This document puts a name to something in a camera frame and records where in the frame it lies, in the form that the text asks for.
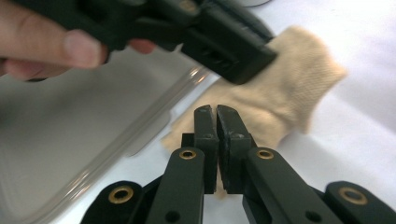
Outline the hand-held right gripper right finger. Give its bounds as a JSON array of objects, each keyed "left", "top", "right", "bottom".
[{"left": 217, "top": 105, "right": 344, "bottom": 224}]

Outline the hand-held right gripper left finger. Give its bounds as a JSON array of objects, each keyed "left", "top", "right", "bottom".
[{"left": 146, "top": 105, "right": 219, "bottom": 224}]

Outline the beige sock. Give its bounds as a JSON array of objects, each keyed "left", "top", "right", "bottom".
[{"left": 160, "top": 26, "right": 348, "bottom": 200}]

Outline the translucent grey box lid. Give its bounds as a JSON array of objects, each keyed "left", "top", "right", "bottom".
[{"left": 0, "top": 46, "right": 216, "bottom": 224}]

